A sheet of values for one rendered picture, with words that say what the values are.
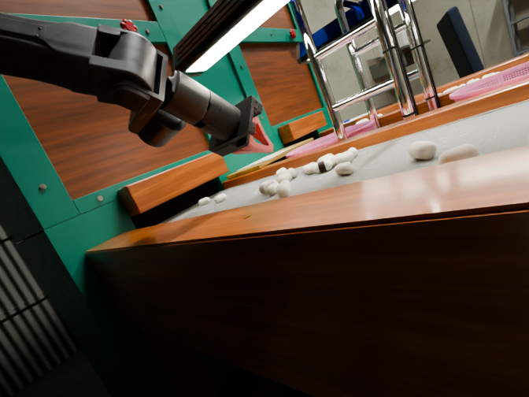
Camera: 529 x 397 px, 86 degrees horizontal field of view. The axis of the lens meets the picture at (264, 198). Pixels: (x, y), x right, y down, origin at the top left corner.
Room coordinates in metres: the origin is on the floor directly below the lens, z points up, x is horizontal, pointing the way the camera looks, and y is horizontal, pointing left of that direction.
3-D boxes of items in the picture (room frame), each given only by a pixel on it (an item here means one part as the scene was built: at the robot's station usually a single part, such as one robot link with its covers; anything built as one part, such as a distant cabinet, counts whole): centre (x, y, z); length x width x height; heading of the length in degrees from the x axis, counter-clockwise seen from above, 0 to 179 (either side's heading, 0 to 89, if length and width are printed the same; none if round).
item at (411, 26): (0.85, -0.50, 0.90); 0.20 x 0.19 x 0.45; 46
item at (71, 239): (1.25, 0.15, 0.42); 1.36 x 0.55 x 0.84; 136
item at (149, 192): (0.77, 0.19, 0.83); 0.30 x 0.06 x 0.07; 136
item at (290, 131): (1.26, -0.28, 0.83); 0.30 x 0.06 x 0.07; 136
